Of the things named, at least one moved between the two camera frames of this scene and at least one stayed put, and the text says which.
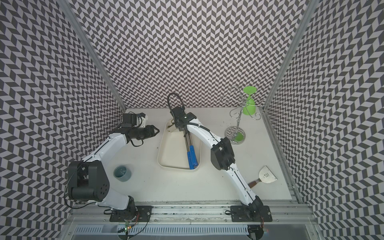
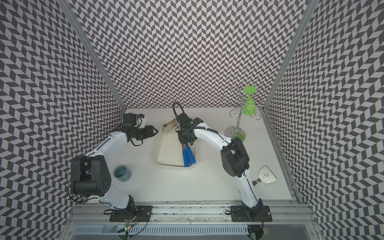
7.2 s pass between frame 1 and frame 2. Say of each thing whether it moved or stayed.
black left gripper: stayed
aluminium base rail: stayed
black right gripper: moved
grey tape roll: stayed
